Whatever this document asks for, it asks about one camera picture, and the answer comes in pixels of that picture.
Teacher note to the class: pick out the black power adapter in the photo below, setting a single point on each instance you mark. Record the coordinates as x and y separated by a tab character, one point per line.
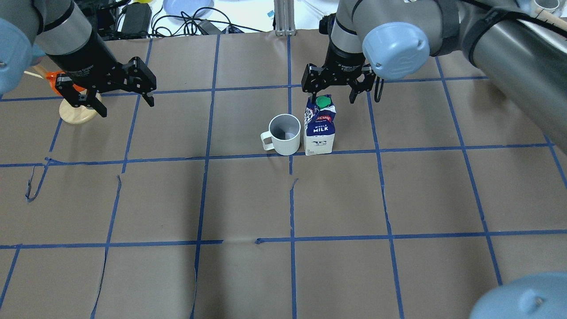
136	20

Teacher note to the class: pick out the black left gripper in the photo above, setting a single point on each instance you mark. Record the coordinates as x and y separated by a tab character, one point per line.
87	61

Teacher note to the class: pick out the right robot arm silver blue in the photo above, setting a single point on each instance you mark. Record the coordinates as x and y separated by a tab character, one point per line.
377	41

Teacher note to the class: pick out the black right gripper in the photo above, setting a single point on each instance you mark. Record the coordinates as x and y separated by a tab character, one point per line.
344	62

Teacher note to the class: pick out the blue plate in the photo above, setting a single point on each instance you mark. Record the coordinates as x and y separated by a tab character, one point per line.
176	7

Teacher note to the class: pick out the blue white milk carton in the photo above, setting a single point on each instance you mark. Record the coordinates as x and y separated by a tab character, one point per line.
319	129

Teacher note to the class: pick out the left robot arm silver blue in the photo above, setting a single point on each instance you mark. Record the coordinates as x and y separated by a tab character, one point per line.
58	29

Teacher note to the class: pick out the aluminium frame post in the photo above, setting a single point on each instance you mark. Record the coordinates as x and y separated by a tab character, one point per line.
284	18

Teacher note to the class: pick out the white grey mug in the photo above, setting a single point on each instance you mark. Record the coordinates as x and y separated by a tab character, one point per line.
283	135

